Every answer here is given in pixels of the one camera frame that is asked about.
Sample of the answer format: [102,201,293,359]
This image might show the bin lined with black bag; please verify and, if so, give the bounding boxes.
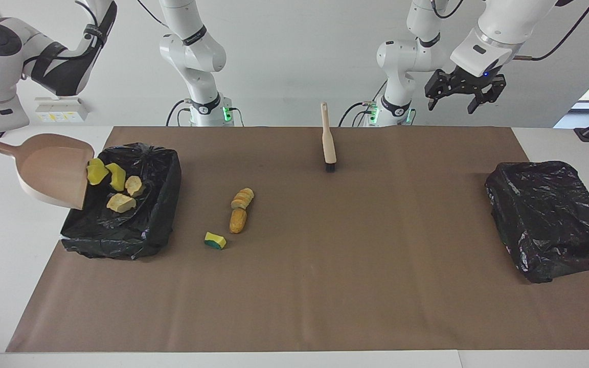
[485,161,589,284]
[60,143,182,260]

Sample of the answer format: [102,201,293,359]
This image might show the brown paper table mat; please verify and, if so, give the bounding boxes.
[6,126,589,353]

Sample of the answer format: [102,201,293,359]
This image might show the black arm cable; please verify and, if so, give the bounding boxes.
[21,0,168,67]
[513,0,589,62]

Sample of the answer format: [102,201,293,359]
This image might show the beige hand brush black bristles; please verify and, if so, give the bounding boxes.
[321,102,337,172]

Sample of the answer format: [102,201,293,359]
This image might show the beige plastic dustpan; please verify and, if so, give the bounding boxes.
[0,133,95,211]

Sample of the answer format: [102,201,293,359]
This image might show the white wall socket box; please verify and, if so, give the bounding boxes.
[35,97,89,123]

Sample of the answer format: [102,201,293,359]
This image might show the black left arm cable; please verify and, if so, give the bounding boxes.
[513,0,589,62]

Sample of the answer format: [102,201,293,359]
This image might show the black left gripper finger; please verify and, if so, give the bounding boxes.
[467,76,507,114]
[425,71,449,111]

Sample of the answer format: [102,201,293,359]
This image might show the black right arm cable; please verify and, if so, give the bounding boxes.
[21,0,168,67]

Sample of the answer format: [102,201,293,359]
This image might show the sliced toy bread loaf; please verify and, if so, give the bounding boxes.
[231,188,255,210]

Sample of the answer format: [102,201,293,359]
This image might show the beige chunk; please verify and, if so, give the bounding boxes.
[106,193,137,214]
[125,175,146,198]

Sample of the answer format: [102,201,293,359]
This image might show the notched yellow sponge piece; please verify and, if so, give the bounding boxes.
[105,163,127,192]

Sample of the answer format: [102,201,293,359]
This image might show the brown oval toy bread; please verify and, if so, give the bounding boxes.
[229,208,248,234]

